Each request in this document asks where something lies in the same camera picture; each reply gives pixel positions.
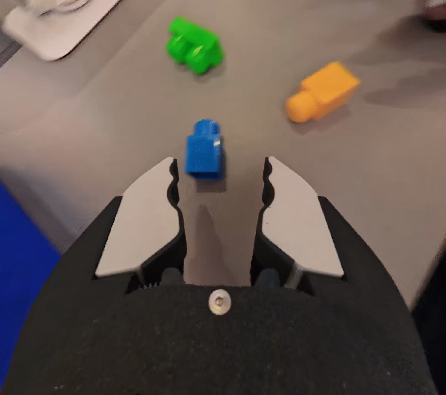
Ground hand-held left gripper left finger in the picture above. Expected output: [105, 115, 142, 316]
[95, 157, 187, 279]

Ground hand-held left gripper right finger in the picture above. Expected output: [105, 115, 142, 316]
[251, 156, 345, 289]

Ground blue one-stud block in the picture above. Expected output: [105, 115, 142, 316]
[185, 119, 225, 180]

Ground blue plastic bin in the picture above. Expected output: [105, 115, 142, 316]
[0, 179, 61, 378]

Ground yellow toy block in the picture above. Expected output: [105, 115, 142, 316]
[285, 61, 362, 123]

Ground green two-stud block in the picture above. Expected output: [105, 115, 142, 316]
[165, 16, 225, 75]

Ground grey desk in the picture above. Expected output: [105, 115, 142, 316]
[0, 0, 446, 312]

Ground person's dark trousers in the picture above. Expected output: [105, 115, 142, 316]
[411, 256, 446, 395]

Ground white instruction stand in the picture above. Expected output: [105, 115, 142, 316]
[2, 0, 151, 62]

